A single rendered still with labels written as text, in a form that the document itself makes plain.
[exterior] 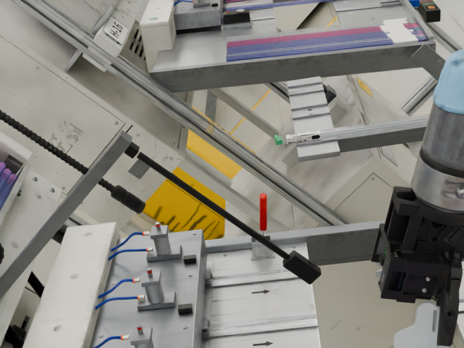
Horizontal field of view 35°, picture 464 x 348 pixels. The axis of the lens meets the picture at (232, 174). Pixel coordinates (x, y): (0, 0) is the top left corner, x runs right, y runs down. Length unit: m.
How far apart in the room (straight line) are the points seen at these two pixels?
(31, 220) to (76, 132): 0.88
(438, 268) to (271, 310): 0.32
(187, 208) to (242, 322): 3.25
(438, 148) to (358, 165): 1.28
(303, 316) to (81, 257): 0.33
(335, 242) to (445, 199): 0.44
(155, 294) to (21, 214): 0.25
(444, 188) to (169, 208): 3.58
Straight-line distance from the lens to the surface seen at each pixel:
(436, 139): 0.74
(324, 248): 1.18
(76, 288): 1.04
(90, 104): 1.93
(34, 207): 1.14
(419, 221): 0.79
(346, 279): 2.20
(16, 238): 1.07
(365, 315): 2.30
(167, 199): 4.24
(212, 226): 4.32
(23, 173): 1.12
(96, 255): 1.09
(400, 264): 0.79
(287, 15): 5.53
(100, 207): 2.07
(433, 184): 0.76
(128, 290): 1.04
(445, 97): 0.73
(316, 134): 1.28
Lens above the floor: 1.47
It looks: 18 degrees down
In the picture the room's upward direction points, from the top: 54 degrees counter-clockwise
